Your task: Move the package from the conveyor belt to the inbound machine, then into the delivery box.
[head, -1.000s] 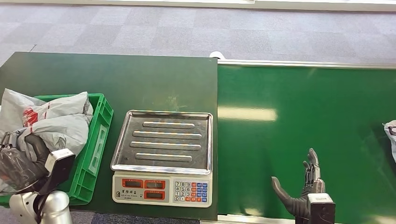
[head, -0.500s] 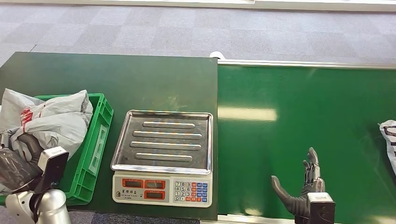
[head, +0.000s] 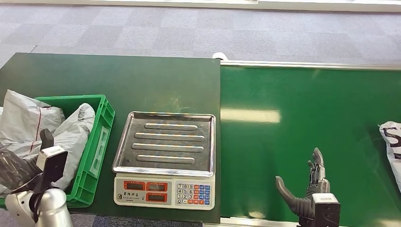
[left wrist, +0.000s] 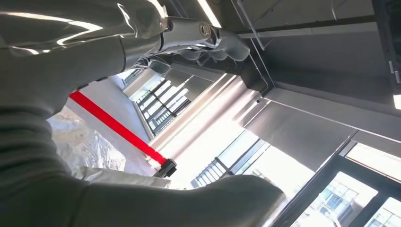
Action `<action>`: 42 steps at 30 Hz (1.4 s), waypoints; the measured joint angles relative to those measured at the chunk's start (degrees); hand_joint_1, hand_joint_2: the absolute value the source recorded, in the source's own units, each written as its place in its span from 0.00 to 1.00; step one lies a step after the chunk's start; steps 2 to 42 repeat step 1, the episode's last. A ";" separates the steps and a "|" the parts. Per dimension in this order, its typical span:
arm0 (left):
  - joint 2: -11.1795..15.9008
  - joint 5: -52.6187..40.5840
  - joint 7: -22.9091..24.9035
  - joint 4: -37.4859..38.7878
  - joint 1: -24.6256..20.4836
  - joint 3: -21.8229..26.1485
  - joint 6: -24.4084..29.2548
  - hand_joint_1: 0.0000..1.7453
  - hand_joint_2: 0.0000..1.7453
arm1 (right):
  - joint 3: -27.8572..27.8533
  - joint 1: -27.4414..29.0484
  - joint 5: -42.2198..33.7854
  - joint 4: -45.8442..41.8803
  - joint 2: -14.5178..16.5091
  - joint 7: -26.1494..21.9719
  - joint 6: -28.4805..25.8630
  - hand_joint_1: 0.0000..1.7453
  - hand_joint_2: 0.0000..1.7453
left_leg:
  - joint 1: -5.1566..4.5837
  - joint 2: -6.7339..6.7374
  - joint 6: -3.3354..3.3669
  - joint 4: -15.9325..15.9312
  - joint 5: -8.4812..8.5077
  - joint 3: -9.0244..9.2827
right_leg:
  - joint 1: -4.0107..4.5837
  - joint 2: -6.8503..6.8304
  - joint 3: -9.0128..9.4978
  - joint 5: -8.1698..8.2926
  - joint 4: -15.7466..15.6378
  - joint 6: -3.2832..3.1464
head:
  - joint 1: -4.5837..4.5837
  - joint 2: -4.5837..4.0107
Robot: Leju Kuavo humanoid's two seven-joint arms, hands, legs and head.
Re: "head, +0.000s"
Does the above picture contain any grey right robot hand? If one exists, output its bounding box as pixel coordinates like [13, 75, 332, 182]
[275, 147, 331, 219]

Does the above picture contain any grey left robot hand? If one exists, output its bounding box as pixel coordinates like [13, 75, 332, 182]
[0, 128, 55, 192]

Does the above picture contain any white red-print courier bag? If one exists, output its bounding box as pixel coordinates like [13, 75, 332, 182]
[0, 89, 66, 195]
[18, 103, 96, 192]

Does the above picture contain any green conveyor belt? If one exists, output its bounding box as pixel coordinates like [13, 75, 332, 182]
[220, 66, 401, 227]

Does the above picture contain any clear label pocket on crate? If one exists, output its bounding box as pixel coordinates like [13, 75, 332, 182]
[90, 126, 111, 178]

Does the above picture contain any green plastic crate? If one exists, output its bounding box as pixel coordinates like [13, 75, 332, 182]
[0, 94, 116, 210]

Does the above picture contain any white black-print courier bag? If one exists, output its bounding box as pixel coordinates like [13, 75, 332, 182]
[378, 121, 401, 193]

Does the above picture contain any electronic scale with steel tray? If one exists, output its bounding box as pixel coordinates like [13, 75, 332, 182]
[112, 111, 217, 211]

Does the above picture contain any white baseboard strip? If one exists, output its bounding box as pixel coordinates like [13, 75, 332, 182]
[0, 0, 401, 13]

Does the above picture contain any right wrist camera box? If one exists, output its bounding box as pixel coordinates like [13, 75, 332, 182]
[296, 192, 342, 227]

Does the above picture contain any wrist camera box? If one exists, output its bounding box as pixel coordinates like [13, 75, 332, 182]
[296, 192, 342, 227]
[35, 145, 69, 184]

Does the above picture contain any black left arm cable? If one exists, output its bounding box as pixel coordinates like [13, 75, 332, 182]
[27, 175, 52, 224]

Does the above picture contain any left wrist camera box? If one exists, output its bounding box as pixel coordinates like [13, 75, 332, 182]
[35, 145, 69, 184]

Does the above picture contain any silver conveyor side rail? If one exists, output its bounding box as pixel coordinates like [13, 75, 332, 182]
[203, 217, 300, 227]
[220, 60, 401, 71]

